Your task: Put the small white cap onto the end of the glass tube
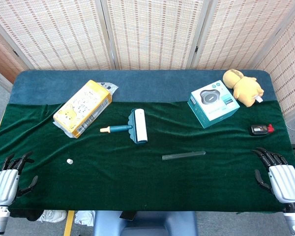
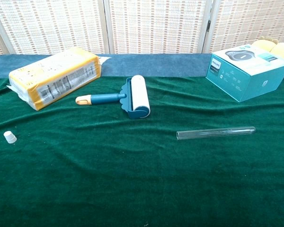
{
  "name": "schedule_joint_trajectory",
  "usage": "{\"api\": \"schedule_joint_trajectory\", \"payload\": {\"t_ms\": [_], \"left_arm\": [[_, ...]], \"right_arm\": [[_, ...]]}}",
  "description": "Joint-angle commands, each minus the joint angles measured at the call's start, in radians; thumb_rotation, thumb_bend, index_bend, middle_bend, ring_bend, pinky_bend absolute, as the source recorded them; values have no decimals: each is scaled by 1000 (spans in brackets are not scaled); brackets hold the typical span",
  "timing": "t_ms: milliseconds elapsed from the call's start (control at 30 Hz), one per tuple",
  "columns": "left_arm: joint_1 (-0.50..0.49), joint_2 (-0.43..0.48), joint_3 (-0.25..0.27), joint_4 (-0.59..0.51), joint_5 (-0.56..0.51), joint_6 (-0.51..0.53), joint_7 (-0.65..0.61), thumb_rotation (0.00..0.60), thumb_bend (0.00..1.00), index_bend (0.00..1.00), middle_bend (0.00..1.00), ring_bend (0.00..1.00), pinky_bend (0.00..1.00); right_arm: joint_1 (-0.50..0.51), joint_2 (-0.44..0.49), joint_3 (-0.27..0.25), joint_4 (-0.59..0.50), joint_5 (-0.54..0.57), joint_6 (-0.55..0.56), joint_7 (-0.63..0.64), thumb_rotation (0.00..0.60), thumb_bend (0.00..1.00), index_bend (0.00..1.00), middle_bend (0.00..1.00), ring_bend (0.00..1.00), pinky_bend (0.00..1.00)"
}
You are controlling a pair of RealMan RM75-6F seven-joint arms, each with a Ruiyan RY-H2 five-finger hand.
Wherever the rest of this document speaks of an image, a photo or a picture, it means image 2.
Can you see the clear glass test tube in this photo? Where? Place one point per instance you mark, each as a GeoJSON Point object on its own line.
{"type": "Point", "coordinates": [215, 133]}

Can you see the white rubber stopper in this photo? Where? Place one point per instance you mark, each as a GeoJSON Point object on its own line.
{"type": "Point", "coordinates": [10, 137]}

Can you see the blue lint roller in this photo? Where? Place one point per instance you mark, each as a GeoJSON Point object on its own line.
{"type": "Point", "coordinates": [104, 98]}

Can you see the blue table cover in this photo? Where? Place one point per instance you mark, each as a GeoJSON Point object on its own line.
{"type": "Point", "coordinates": [156, 65]}

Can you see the green velvet cloth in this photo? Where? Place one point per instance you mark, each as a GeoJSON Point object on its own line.
{"type": "Point", "coordinates": [132, 177]}

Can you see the yellow tissue pack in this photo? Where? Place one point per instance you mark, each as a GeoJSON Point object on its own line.
{"type": "Point", "coordinates": [54, 75]}

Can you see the teal product box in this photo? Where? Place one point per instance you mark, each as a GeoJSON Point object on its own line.
{"type": "Point", "coordinates": [251, 78]}

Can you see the yellow plush toy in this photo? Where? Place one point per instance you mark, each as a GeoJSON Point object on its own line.
{"type": "Point", "coordinates": [281, 50]}

